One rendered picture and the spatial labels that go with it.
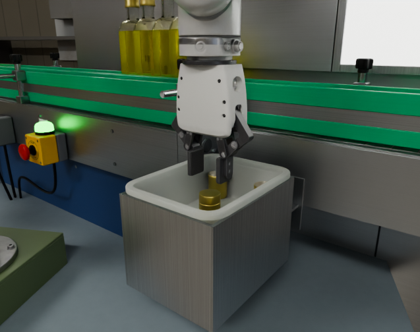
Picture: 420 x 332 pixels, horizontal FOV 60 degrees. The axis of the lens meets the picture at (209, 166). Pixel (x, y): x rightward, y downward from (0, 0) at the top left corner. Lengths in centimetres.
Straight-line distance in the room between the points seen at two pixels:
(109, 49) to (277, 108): 75
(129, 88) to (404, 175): 53
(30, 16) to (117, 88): 356
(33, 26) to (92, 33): 299
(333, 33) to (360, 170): 31
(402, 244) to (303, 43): 47
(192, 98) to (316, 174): 26
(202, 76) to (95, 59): 88
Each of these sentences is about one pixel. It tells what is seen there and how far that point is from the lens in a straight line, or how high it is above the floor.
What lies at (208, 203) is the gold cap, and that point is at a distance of 56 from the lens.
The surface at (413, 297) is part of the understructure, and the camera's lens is 95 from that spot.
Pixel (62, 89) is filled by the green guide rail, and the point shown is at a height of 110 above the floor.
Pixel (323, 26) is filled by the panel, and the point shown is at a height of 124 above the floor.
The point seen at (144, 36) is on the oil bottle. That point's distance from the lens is 90.
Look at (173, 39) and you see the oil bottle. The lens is 83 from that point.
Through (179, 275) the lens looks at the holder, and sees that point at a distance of 51.
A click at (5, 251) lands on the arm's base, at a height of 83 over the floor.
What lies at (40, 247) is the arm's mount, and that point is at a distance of 80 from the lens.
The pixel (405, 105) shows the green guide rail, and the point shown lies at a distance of 61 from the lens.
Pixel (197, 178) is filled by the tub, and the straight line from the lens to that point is 65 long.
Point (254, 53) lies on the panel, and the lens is 89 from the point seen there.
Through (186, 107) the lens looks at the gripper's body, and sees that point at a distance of 53.
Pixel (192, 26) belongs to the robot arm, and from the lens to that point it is 49.
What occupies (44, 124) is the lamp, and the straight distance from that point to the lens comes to 97.
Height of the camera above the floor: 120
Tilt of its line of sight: 18 degrees down
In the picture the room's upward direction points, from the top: straight up
